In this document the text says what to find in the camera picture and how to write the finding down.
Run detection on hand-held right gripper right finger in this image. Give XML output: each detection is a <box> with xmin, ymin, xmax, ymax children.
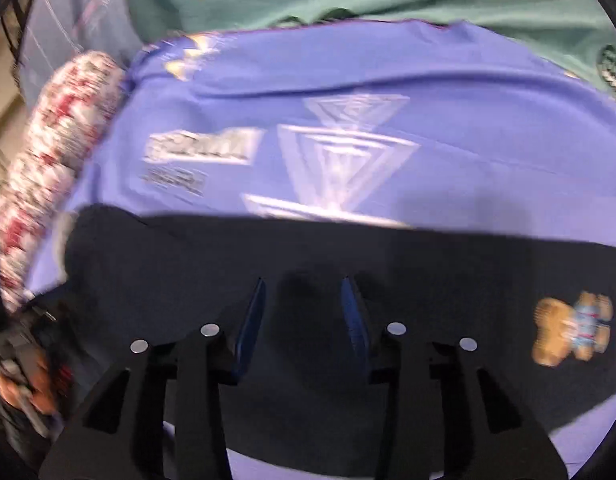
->
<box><xmin>340</xmin><ymin>275</ymin><xmax>569</xmax><ymax>480</ymax></box>

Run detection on red white patterned cloth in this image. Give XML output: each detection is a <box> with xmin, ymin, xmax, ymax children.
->
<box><xmin>0</xmin><ymin>50</ymin><xmax>128</xmax><ymax>313</ymax></box>

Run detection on grey blue checked cloth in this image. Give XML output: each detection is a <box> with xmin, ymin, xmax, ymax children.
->
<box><xmin>18</xmin><ymin>0</ymin><xmax>141</xmax><ymax>88</ymax></box>

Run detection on purple printed bed sheet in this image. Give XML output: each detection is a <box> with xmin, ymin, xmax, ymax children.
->
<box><xmin>23</xmin><ymin>19</ymin><xmax>616</xmax><ymax>480</ymax></box>

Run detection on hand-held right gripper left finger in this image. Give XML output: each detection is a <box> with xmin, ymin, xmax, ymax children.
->
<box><xmin>38</xmin><ymin>277</ymin><xmax>267</xmax><ymax>480</ymax></box>

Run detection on dark navy pants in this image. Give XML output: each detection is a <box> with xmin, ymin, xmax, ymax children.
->
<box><xmin>48</xmin><ymin>205</ymin><xmax>616</xmax><ymax>466</ymax></box>

